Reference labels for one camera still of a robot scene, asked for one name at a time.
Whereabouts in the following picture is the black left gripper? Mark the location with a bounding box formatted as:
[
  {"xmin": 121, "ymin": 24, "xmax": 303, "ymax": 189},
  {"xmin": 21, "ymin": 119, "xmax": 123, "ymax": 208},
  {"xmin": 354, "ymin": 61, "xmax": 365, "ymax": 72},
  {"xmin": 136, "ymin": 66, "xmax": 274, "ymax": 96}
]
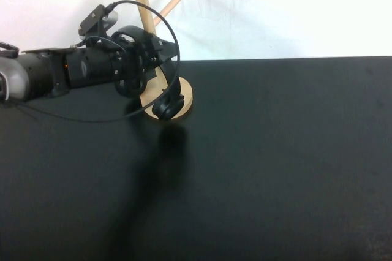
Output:
[{"xmin": 64, "ymin": 31, "xmax": 179, "ymax": 91}]

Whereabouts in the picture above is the thin black camera cable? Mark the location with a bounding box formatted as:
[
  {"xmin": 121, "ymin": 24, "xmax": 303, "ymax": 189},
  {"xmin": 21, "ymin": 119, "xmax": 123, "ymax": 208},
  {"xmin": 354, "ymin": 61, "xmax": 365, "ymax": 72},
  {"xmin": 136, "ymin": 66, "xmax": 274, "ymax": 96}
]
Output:
[{"xmin": 17, "ymin": 0, "xmax": 182, "ymax": 123}]

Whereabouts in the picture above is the black over-ear headphones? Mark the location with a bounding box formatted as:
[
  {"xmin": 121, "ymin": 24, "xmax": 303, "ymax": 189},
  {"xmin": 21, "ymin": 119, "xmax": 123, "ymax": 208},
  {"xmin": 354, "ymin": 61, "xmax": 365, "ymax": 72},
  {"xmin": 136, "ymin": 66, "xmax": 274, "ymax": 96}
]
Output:
[{"xmin": 113, "ymin": 25, "xmax": 186, "ymax": 122}]

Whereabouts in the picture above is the wooden branch headphone stand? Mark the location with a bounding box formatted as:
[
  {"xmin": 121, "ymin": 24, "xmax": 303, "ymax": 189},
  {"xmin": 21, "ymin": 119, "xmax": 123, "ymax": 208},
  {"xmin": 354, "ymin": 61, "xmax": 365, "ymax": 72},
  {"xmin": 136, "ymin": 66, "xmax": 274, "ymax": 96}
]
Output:
[{"xmin": 109, "ymin": 0, "xmax": 194, "ymax": 120}]

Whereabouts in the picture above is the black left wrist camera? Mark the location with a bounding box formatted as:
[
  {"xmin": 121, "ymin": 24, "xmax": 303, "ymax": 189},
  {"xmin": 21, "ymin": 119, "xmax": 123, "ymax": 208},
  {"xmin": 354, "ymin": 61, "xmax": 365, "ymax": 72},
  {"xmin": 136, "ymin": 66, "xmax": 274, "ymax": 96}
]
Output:
[{"xmin": 77, "ymin": 4, "xmax": 119, "ymax": 40}]

